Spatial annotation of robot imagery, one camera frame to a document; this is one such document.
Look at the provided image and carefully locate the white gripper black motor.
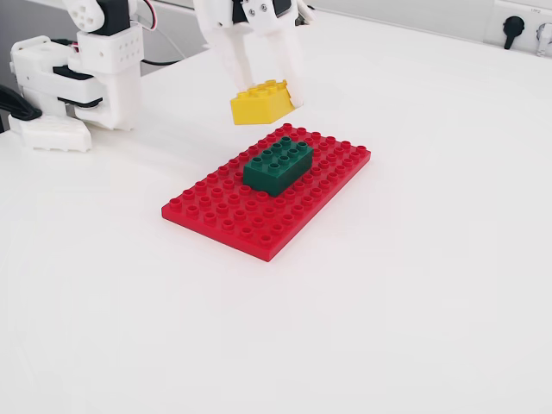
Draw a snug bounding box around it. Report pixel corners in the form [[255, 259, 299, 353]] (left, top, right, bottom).
[[192, 0, 305, 110]]

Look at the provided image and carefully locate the yellow lego brick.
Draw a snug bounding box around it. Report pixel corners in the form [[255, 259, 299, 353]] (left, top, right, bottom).
[[229, 78, 297, 127]]

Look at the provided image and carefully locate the white robot base foot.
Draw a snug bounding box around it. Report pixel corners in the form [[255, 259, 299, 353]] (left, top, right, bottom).
[[7, 114, 92, 153]]

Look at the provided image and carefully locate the green lego brick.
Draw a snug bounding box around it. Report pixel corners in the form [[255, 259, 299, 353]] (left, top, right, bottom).
[[242, 136, 315, 198]]

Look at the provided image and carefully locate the red lego baseplate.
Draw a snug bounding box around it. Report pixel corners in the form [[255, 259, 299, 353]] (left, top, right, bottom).
[[161, 122, 372, 263]]

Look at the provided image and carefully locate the black power plug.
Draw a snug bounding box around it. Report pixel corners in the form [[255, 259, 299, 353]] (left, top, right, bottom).
[[502, 16, 525, 51]]

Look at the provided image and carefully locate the white power plug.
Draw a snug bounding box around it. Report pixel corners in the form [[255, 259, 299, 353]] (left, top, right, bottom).
[[534, 23, 552, 57]]

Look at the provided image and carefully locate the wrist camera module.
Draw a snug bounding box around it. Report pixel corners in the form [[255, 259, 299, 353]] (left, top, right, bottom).
[[296, 3, 318, 26]]

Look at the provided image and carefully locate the black base cable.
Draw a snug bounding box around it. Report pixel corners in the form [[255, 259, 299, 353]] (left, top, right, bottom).
[[140, 57, 187, 67]]

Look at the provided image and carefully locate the red white arm servo wire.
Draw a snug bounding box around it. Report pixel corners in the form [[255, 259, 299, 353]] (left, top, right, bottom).
[[137, 0, 160, 32]]

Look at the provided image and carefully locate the white wall socket strip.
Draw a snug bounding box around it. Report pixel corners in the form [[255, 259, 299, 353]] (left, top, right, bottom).
[[482, 0, 552, 55]]

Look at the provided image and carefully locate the thick black cable bundle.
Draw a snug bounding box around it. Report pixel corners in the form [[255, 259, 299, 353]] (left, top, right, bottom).
[[0, 84, 43, 122]]

